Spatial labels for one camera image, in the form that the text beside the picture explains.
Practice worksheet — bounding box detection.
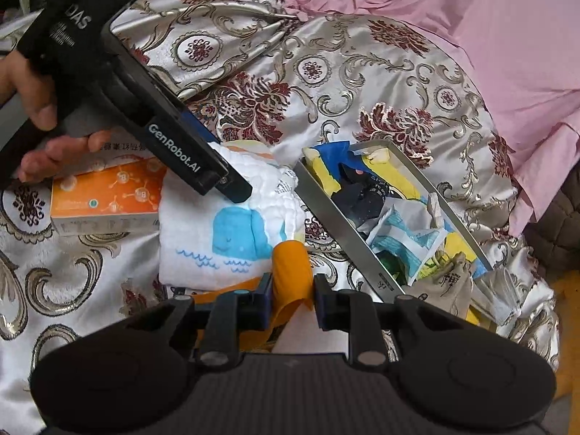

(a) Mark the orange cloth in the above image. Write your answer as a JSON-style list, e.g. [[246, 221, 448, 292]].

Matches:
[[240, 239, 316, 355]]

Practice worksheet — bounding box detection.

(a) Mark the white cloth with blue whale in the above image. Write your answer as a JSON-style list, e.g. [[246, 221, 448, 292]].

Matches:
[[158, 140, 307, 291]]

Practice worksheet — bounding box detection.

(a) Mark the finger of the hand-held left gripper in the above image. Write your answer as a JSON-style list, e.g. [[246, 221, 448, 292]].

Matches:
[[206, 167, 253, 204], [179, 106, 221, 146]]

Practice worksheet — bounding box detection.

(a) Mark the pink sheet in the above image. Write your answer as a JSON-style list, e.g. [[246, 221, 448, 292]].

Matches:
[[280, 0, 580, 237]]

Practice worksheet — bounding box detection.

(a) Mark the floral satin blanket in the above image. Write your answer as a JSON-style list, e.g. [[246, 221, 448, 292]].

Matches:
[[0, 0, 559, 360]]

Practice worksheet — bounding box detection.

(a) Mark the person's left hand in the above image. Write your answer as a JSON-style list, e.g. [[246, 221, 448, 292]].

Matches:
[[0, 49, 112, 183]]

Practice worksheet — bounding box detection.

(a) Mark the yellow and blue cloth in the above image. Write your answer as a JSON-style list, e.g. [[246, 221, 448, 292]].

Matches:
[[303, 142, 490, 282]]

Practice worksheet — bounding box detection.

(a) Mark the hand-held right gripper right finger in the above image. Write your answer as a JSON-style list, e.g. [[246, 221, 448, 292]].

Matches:
[[314, 274, 449, 366]]

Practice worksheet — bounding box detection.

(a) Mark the clear plastic bag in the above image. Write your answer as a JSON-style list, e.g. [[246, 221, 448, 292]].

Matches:
[[473, 266, 523, 324]]

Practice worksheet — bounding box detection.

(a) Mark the silver metal tray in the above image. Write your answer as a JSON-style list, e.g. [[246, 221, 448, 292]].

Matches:
[[294, 140, 496, 305]]

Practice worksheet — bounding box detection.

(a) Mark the orange and white box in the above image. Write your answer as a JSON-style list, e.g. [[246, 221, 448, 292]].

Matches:
[[49, 144, 169, 237]]

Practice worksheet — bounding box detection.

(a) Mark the brown quilted blanket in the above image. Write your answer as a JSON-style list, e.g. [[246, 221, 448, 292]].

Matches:
[[525, 185, 580, 278]]

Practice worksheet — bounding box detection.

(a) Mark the wooden bed rail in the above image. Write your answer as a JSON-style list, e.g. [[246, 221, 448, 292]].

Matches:
[[548, 271, 580, 402]]

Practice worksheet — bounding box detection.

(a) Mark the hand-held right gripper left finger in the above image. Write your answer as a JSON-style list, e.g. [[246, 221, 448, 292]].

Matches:
[[136, 274, 273, 369]]

